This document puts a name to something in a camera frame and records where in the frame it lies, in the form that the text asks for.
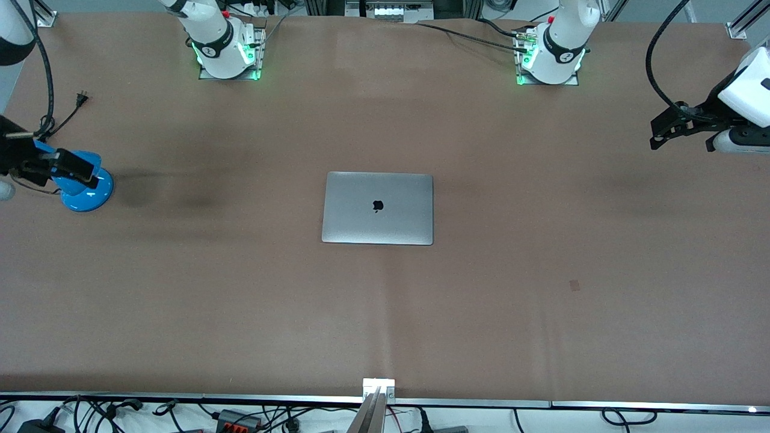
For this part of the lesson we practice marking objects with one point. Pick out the blue desk lamp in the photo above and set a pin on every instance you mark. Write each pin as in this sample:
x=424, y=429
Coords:
x=90, y=195

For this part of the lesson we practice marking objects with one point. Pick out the black box orange connectors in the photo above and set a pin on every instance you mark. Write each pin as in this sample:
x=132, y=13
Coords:
x=237, y=420

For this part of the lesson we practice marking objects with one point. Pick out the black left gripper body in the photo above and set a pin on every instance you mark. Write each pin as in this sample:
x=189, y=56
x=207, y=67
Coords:
x=713, y=107

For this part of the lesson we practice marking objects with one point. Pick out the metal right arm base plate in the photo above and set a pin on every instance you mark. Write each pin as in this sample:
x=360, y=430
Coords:
x=261, y=54

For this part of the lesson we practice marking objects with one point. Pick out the white power strip grey frame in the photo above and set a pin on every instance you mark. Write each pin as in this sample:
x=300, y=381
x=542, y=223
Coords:
x=388, y=11

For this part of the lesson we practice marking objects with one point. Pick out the silver mast bracket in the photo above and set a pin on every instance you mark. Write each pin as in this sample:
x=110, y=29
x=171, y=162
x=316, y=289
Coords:
x=388, y=385

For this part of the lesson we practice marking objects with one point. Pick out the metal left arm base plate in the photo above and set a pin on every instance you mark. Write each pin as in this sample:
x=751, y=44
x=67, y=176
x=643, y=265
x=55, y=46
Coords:
x=574, y=81

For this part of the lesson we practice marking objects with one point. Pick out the silver corner frame bracket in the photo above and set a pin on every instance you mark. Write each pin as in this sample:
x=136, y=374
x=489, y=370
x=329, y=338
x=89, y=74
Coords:
x=48, y=21
x=737, y=29

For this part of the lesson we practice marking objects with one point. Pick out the aluminium camera mast profile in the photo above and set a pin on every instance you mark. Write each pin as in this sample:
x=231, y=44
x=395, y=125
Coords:
x=368, y=418

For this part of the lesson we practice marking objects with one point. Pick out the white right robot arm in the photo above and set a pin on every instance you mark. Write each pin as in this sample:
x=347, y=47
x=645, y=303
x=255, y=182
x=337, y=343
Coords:
x=213, y=36

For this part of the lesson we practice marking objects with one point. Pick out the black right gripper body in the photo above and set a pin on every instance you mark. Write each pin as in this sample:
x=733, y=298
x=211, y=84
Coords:
x=13, y=153

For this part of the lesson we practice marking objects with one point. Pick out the metal table edge rail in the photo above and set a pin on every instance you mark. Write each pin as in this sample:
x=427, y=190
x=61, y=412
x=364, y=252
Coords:
x=601, y=404

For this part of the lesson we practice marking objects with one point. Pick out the silver grey laptop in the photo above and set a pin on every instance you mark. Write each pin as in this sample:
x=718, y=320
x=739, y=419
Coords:
x=377, y=222

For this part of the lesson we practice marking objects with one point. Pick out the black power adapter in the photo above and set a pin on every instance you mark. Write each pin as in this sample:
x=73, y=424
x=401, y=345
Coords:
x=39, y=427

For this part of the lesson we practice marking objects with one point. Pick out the black frame post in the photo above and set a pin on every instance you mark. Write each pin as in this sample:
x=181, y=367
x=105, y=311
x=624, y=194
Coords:
x=325, y=6
x=457, y=7

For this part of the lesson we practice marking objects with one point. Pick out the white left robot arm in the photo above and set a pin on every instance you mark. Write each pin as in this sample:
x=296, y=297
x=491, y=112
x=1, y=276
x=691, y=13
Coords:
x=562, y=36

